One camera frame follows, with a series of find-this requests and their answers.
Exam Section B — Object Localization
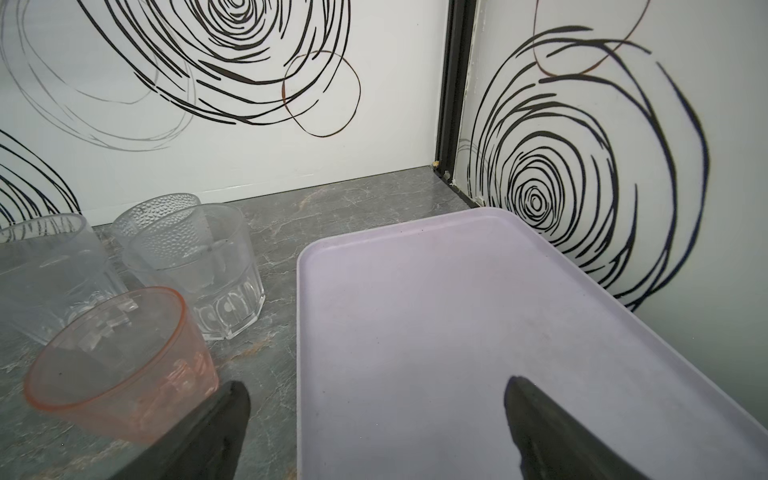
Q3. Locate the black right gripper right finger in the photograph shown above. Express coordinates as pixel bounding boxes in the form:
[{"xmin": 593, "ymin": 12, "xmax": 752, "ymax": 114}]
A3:
[{"xmin": 504, "ymin": 376, "xmax": 646, "ymax": 479}]

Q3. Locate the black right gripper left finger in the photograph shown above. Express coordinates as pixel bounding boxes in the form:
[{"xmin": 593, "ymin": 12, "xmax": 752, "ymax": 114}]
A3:
[{"xmin": 112, "ymin": 381, "xmax": 251, "ymax": 480}]

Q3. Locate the lilac plastic tray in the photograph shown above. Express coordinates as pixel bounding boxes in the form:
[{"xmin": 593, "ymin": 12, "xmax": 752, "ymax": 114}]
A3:
[{"xmin": 297, "ymin": 208, "xmax": 767, "ymax": 479}]

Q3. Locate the clear faceted glass tumbler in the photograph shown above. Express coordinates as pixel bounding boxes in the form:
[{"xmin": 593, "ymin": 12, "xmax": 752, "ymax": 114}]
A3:
[{"xmin": 122, "ymin": 203, "xmax": 266, "ymax": 341}]

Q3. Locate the pink translucent cup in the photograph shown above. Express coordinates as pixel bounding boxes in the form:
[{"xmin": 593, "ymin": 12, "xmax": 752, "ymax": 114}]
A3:
[{"xmin": 23, "ymin": 287, "xmax": 219, "ymax": 444}]

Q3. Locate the clear dimpled glass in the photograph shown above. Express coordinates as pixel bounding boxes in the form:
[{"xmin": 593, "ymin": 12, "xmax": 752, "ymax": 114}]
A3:
[{"xmin": 110, "ymin": 193, "xmax": 201, "ymax": 247}]

